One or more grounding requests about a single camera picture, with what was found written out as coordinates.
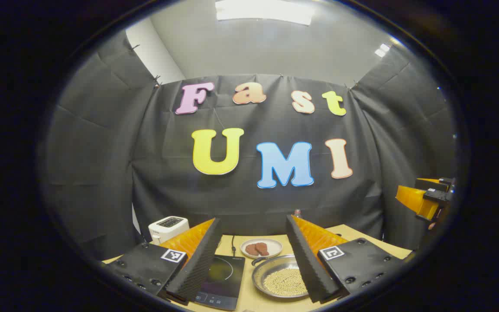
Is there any large ceiling light panel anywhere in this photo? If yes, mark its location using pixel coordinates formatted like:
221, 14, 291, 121
215, 0, 315, 26

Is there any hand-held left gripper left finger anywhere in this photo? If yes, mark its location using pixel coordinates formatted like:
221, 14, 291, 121
102, 218, 223, 306

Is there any stainless steel pot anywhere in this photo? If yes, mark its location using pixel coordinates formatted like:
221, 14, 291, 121
252, 254, 311, 299

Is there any pile of soybeans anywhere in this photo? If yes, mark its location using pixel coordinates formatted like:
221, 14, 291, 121
263, 267, 308, 297

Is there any black backdrop cloth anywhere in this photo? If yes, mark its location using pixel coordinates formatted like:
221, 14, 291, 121
42, 30, 458, 260

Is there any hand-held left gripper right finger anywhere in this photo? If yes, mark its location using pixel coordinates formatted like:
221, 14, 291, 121
286, 214, 406, 304

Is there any black induction cooktop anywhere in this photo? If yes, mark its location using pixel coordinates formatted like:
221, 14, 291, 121
193, 255, 246, 311

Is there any white round plate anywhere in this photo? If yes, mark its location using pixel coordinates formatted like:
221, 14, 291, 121
240, 238, 283, 259

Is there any white toaster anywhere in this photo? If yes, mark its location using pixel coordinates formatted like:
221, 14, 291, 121
148, 216, 190, 245

